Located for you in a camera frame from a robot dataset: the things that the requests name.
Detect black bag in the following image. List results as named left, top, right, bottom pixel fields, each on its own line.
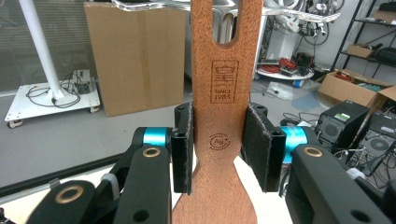
left=374, top=46, right=396, bottom=67

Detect red cable bundle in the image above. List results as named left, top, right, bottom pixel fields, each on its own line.
left=260, top=57, right=299, bottom=75

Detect black metal shelf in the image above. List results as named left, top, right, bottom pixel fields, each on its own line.
left=329, top=0, right=396, bottom=78

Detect round white platform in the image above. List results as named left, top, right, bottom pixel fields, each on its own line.
left=256, top=68, right=315, bottom=81

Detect large cardboard box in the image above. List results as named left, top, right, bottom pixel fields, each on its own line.
left=83, top=1, right=192, bottom=118

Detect black coiled cable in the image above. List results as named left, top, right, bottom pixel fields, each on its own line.
left=26, top=69, right=82, bottom=109

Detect black computer tower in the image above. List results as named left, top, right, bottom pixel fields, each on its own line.
left=346, top=111, right=396, bottom=175
left=314, top=99, right=371, bottom=154

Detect white paper sheet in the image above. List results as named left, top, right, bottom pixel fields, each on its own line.
left=266, top=80, right=295, bottom=102

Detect open cardboard box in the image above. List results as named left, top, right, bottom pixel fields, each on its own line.
left=317, top=68, right=396, bottom=109

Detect small cardboard box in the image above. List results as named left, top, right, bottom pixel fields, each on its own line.
left=346, top=43, right=379, bottom=59

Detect tangle of floor cables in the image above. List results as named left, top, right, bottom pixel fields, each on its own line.
left=337, top=148, right=396, bottom=189

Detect white robot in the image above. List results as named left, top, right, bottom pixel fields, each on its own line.
left=263, top=0, right=344, bottom=61

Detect white stand on wheeled platform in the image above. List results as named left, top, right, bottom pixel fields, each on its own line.
left=4, top=0, right=102, bottom=129

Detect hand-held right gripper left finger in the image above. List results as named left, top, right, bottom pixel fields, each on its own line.
left=170, top=102, right=194, bottom=196

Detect wooden spatula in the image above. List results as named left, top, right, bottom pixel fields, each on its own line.
left=171, top=0, right=264, bottom=224

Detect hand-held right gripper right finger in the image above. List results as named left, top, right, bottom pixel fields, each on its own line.
left=240, top=102, right=288, bottom=194

